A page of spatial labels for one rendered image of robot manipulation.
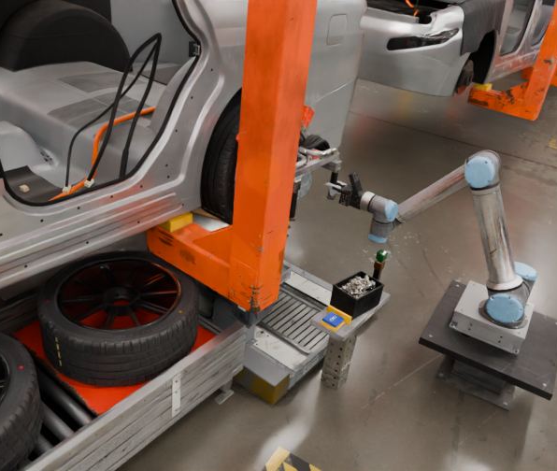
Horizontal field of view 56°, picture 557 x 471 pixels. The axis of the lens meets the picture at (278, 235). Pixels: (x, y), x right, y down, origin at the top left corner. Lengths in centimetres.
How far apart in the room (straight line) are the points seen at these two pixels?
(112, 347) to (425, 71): 363
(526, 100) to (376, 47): 171
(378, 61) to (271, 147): 313
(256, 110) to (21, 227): 89
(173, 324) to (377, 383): 112
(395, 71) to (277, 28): 319
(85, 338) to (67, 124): 108
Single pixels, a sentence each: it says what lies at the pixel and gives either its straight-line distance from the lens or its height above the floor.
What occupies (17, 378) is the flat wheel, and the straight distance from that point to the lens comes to 205.
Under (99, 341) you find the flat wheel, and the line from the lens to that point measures 213.
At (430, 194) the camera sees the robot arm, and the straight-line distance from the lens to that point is 256.
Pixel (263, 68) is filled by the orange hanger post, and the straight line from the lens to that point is 180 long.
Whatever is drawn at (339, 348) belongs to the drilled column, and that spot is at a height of 26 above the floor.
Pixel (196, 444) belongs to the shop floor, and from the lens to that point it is 242.
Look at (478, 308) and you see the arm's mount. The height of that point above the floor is 40.
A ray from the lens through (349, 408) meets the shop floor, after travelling 263.
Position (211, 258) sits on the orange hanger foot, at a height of 68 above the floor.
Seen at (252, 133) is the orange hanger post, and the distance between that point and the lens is 187.
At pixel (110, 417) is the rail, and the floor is 39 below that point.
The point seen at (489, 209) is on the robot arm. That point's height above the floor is 99.
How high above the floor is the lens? 192
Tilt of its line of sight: 30 degrees down
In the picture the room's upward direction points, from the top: 7 degrees clockwise
